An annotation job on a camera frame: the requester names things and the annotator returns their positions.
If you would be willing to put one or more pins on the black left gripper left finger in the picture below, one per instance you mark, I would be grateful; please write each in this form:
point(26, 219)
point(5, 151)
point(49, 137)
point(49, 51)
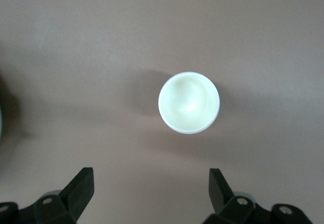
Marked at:
point(78, 191)

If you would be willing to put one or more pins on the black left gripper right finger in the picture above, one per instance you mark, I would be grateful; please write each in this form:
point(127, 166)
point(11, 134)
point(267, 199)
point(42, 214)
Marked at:
point(220, 193)

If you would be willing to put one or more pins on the white plastic cup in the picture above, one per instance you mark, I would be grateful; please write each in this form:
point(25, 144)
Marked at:
point(188, 102)

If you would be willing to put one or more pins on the sage green electric cooking pot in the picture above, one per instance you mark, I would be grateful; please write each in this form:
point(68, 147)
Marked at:
point(1, 123)

